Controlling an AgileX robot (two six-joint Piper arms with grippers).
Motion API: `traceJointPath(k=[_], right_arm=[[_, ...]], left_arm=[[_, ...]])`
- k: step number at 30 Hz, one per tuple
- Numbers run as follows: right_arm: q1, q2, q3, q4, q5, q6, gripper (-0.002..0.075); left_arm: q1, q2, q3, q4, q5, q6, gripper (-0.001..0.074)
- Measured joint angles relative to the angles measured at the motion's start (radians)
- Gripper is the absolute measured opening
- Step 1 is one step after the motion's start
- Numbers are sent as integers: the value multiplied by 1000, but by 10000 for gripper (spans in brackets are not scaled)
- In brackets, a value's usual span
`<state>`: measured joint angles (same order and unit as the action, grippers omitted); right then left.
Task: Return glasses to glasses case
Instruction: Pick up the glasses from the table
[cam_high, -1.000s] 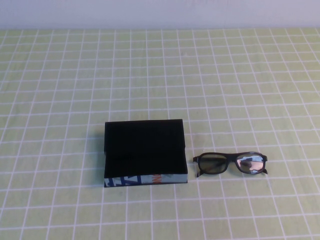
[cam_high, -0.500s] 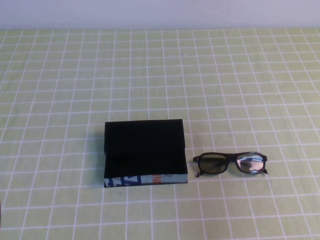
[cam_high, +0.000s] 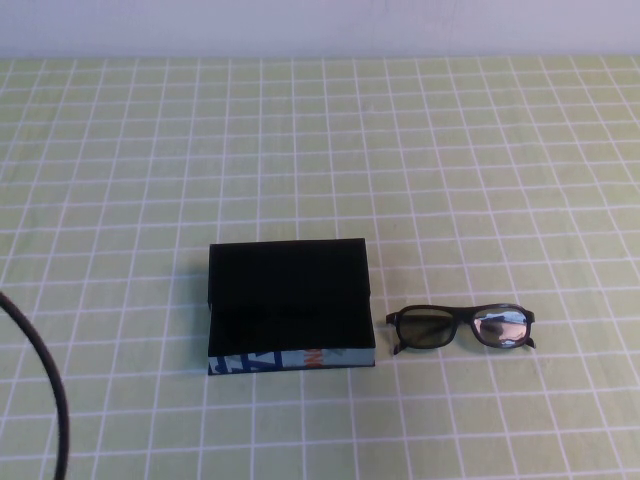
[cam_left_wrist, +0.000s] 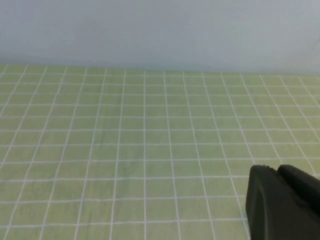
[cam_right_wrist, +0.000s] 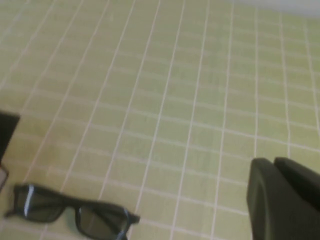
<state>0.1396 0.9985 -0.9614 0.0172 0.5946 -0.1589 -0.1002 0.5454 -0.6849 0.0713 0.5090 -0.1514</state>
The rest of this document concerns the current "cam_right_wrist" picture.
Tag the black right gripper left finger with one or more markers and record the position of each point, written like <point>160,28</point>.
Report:
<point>275,212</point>

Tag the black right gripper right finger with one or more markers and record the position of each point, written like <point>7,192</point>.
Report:
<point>302,180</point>

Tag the black framed glasses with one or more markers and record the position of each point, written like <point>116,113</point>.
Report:
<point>67,201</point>

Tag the black glasses case blue print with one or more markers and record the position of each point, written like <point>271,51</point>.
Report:
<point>7,130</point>

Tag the green checkered tablecloth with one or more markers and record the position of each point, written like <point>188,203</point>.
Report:
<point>175,100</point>

